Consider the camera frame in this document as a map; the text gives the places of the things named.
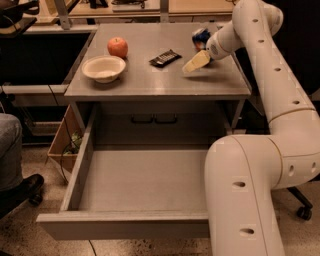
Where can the black shoe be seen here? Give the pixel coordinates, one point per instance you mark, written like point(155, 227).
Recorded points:
point(12, 198)

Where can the black left drawer handle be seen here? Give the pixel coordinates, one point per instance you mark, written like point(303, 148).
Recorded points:
point(142, 119)

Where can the black drawer handle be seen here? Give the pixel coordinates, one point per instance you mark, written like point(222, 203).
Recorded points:
point(142, 119)
point(165, 118)

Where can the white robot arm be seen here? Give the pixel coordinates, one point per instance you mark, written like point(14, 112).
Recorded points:
point(242, 170)

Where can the blue pepsi can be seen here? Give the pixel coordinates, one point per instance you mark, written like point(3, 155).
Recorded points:
point(200, 38)

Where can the grey open top drawer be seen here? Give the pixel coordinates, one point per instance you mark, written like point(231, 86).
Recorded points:
point(135, 193)

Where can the white paper bowl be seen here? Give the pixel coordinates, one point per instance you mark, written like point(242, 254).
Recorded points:
point(103, 69)

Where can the person leg in jeans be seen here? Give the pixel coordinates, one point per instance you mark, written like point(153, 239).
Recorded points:
point(10, 152)

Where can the cardboard box with items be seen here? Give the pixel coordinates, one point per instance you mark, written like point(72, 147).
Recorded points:
point(64, 148)

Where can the grey drawer cabinet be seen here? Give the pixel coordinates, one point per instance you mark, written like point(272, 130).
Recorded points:
point(207, 102)

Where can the dark snack bar wrapper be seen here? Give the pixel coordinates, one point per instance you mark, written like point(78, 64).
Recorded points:
point(165, 58)

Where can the red apple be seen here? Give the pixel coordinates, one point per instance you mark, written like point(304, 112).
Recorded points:
point(117, 46)

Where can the black office chair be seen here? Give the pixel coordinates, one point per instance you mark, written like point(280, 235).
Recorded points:
point(305, 211)

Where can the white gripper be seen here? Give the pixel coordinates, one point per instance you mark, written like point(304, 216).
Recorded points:
point(215, 48)

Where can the black right drawer handle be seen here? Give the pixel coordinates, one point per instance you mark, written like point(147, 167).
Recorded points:
point(165, 118)

